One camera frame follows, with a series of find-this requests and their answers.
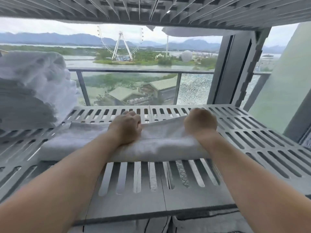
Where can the person's right hand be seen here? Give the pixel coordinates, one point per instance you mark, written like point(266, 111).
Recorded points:
point(201, 121)

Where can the person's left hand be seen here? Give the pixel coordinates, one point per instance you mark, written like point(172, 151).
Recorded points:
point(126, 129)

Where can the white hand towel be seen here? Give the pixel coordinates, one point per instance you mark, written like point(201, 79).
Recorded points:
point(160, 143)
point(34, 67)

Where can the person's right forearm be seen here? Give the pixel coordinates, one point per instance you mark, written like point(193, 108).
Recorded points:
point(255, 181)

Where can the person's left forearm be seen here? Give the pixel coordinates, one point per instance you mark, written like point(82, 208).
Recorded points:
point(48, 186)

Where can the grey roofed building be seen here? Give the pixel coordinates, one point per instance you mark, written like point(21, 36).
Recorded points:
point(162, 87)

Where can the glass balcony railing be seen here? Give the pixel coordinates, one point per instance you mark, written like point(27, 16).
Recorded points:
point(83, 87)

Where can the white dome building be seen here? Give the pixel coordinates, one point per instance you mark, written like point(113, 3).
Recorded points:
point(187, 56)

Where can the grey slotted shelf board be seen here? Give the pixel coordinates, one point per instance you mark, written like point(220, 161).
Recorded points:
point(145, 203)

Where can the tall thin tower ride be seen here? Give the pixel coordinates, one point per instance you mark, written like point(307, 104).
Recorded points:
point(167, 46)

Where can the white ferris wheel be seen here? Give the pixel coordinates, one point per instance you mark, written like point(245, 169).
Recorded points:
point(121, 46)

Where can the white hanging sheet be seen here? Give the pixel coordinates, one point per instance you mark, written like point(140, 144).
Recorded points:
point(194, 32)

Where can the pale green glass partition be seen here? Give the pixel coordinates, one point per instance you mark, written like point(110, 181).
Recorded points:
point(284, 82)

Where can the stack of plain white pillows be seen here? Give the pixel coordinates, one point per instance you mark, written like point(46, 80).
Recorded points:
point(121, 226)

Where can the stack of folded white towels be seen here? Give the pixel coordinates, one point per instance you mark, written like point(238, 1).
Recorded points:
point(29, 109)

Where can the grey ribbed shelf board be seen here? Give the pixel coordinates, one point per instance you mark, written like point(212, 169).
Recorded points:
point(73, 7)

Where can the dark window frame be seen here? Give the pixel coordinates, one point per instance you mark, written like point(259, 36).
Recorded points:
point(228, 70)

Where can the grey notched shelf post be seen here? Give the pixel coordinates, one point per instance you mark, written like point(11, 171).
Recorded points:
point(297, 126)
point(252, 65)

